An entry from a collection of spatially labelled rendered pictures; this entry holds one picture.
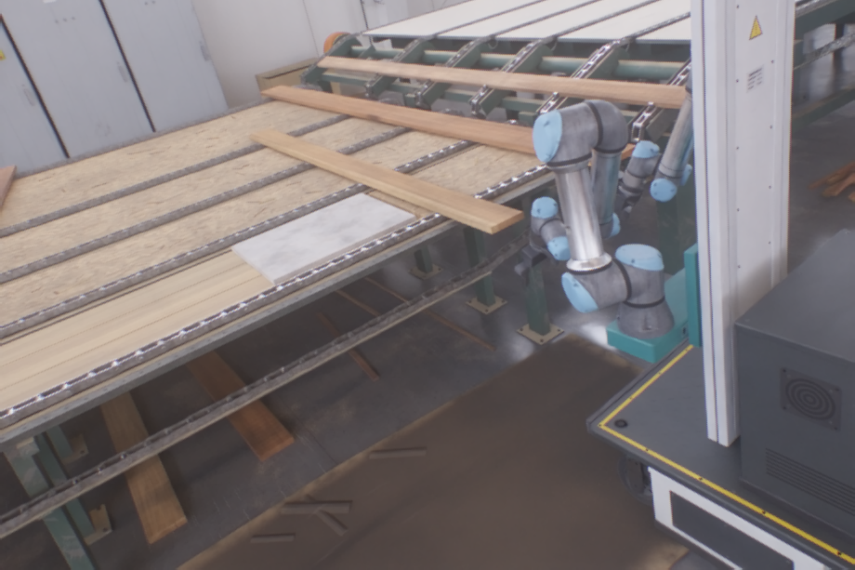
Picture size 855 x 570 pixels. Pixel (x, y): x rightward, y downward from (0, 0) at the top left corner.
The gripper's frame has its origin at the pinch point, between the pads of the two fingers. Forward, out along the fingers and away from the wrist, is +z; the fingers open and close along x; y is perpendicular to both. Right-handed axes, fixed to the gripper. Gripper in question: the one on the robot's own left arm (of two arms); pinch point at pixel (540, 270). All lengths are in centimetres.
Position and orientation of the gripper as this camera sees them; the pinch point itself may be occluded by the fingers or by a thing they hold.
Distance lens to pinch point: 226.3
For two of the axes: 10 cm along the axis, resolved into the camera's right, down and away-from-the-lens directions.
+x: -8.0, 4.9, -3.6
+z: 0.6, 6.6, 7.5
